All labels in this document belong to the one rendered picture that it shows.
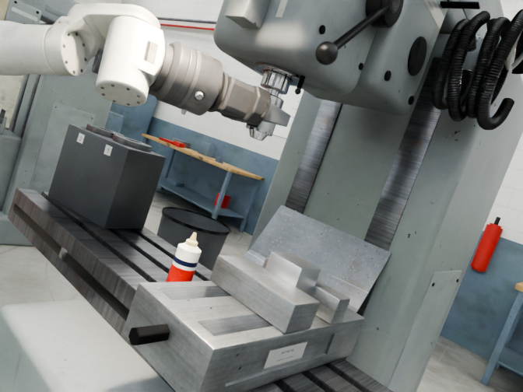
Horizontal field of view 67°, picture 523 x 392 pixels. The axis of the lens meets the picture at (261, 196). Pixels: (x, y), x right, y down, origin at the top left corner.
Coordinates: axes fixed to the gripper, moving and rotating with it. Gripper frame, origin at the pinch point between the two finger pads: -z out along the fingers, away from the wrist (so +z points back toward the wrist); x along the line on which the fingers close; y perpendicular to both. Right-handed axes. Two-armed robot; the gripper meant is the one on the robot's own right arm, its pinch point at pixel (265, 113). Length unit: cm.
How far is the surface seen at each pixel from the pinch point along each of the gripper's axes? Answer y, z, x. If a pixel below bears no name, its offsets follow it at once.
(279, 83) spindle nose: -5.0, 0.6, -2.3
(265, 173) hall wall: 28, -294, 443
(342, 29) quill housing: -14.4, -1.7, -9.9
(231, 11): -10.7, 12.7, -3.4
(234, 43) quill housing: -8.0, 9.0, 0.6
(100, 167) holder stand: 21.4, 15.0, 35.2
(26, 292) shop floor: 124, 3, 181
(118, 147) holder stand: 15.6, 13.4, 32.1
